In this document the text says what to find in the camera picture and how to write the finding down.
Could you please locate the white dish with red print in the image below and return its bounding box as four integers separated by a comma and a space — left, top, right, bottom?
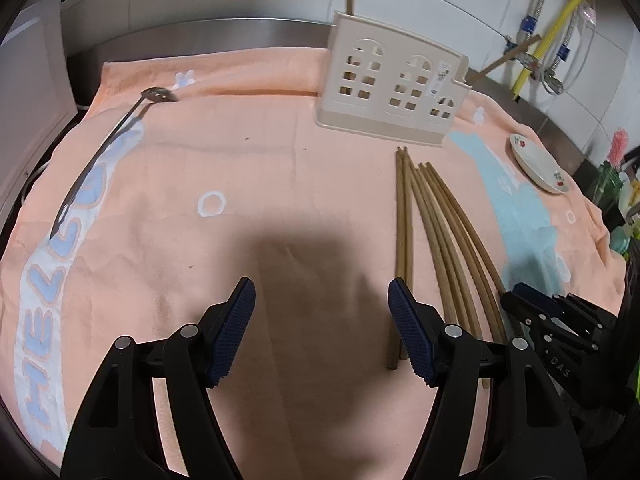
509, 132, 572, 195

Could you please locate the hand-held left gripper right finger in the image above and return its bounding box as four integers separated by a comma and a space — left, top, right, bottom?
387, 277, 588, 480

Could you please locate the orange printed towel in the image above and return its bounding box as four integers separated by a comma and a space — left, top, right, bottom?
0, 45, 628, 480

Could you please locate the clear plastic tube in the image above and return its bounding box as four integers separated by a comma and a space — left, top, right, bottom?
560, 0, 603, 96

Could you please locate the metal angle valve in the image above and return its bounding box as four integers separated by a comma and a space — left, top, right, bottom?
542, 66, 567, 96

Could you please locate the yellow gas hose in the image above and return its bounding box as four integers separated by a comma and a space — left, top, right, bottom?
511, 0, 598, 103

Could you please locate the green glass vase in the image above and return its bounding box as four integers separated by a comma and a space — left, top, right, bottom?
592, 162, 622, 213

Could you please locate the metal valve with red handle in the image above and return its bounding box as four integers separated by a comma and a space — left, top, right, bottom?
504, 35, 546, 77

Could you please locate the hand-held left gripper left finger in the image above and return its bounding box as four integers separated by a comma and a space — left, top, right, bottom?
62, 276, 257, 480

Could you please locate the metal slotted spoon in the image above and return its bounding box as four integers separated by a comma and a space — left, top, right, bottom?
50, 86, 180, 239

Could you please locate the beige plastic utensil holder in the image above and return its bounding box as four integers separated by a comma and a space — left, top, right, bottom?
315, 11, 473, 150

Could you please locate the pink artificial flower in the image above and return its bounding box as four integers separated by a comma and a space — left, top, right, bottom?
607, 127, 630, 167

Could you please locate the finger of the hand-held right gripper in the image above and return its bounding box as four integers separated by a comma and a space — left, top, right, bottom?
501, 291, 557, 357
514, 282, 621, 350

